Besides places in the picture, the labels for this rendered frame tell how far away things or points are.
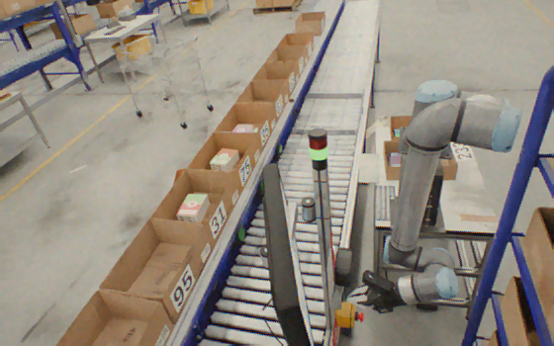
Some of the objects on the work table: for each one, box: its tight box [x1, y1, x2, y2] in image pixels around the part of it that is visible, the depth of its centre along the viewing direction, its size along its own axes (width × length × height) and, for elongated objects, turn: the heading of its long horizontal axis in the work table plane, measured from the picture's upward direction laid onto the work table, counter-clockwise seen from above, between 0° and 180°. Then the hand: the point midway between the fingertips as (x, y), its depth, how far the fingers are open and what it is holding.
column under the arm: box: [389, 154, 446, 234], centre depth 183 cm, size 26×26×33 cm
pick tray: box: [390, 116, 412, 140], centre depth 245 cm, size 28×38×10 cm
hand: (348, 297), depth 135 cm, fingers closed
